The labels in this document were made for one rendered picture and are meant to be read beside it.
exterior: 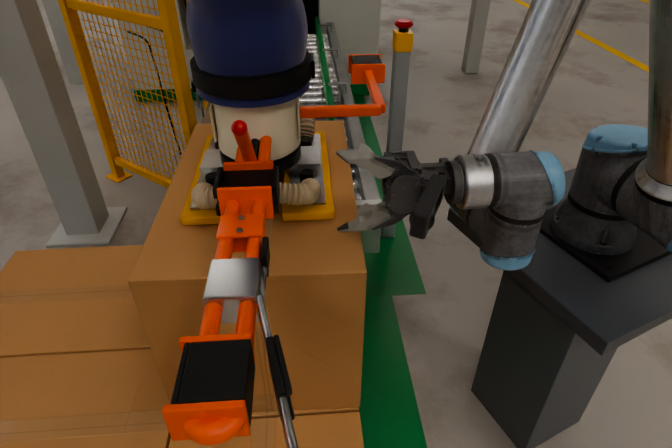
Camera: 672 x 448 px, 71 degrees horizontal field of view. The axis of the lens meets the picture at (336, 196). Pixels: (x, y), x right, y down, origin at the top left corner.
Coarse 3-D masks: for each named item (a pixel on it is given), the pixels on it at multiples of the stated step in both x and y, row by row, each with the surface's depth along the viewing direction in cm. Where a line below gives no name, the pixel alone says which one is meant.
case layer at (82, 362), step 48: (0, 288) 132; (48, 288) 132; (96, 288) 132; (0, 336) 118; (48, 336) 118; (96, 336) 118; (144, 336) 118; (0, 384) 107; (48, 384) 107; (96, 384) 107; (144, 384) 107; (0, 432) 98; (48, 432) 98; (96, 432) 98; (144, 432) 98; (336, 432) 98
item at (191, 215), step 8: (208, 136) 115; (208, 144) 112; (216, 144) 106; (200, 160) 106; (200, 176) 99; (208, 176) 94; (192, 184) 97; (184, 208) 91; (192, 208) 90; (184, 216) 88; (192, 216) 88; (200, 216) 88; (208, 216) 88; (216, 216) 89; (184, 224) 89; (192, 224) 89; (200, 224) 89
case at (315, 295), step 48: (192, 144) 118; (336, 144) 118; (336, 192) 100; (192, 240) 87; (288, 240) 87; (336, 240) 87; (144, 288) 79; (192, 288) 80; (288, 288) 81; (336, 288) 82; (288, 336) 88; (336, 336) 89; (336, 384) 97
